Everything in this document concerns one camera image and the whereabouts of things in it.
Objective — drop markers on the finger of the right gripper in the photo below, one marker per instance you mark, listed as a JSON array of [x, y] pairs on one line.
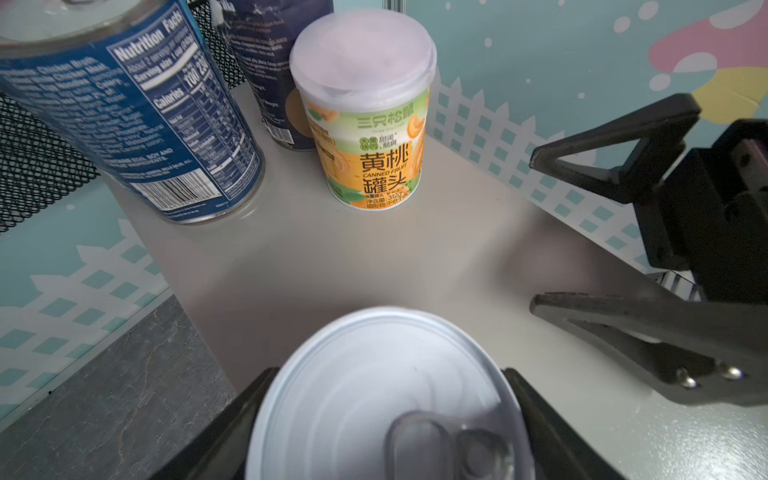
[[690, 352], [652, 137]]

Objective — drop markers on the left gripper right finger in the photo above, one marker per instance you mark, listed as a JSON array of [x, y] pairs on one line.
[[559, 452]]

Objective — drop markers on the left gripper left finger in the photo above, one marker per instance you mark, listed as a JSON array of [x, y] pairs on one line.
[[220, 451]]

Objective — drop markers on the yellow can white lid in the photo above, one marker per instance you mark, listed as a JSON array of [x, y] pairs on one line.
[[390, 393], [364, 78]]

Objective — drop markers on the blue can pink lid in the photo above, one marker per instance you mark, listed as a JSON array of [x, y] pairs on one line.
[[138, 108]]

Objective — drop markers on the dark blue tall can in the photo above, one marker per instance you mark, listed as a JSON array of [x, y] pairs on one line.
[[260, 35]]

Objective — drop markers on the grey metal cabinet counter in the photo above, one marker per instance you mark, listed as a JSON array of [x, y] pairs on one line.
[[259, 281]]

